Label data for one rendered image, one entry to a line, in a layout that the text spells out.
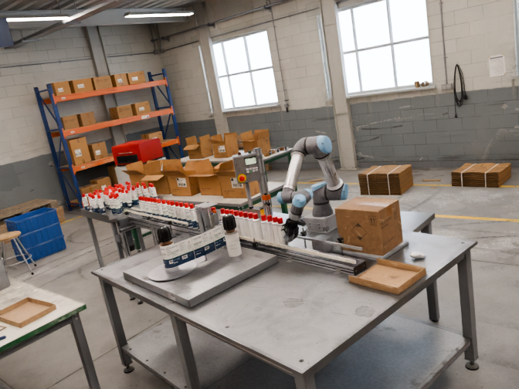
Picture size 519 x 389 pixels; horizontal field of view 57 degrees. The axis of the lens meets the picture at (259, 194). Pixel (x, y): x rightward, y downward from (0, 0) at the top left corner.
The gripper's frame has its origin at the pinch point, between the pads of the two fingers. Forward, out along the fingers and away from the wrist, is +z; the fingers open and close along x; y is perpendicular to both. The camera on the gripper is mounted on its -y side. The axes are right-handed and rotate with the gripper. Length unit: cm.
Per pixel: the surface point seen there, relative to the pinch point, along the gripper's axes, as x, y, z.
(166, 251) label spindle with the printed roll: -42, 63, 13
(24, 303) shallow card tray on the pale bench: -96, 133, 71
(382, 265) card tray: 57, -12, -21
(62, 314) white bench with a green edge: -58, 123, 49
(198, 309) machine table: 8, 76, 7
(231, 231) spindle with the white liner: -23.2, 29.9, -3.2
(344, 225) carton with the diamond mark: 23.3, -17.6, -22.4
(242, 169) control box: -55, -2, -20
